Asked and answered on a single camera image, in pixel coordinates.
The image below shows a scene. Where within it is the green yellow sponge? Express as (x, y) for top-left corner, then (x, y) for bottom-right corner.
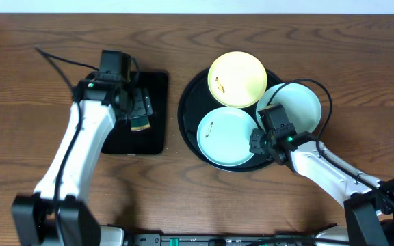
(131, 116), (150, 132)

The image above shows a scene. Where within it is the mint plate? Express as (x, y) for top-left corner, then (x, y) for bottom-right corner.
(271, 83), (321, 133)
(196, 107), (257, 167)

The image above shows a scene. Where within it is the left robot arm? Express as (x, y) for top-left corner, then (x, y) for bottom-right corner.
(12, 79), (153, 245)

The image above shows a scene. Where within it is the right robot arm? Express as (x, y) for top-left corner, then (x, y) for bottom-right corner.
(250, 124), (394, 245)

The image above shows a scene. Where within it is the black rectangular tray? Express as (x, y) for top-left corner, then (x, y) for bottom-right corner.
(101, 72), (168, 155)

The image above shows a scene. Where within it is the black round tray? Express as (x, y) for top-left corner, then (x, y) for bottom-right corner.
(177, 68), (274, 172)

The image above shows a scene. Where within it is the yellow plate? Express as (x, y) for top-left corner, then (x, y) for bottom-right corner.
(207, 51), (267, 108)

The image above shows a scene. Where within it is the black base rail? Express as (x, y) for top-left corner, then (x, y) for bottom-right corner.
(123, 234), (311, 246)

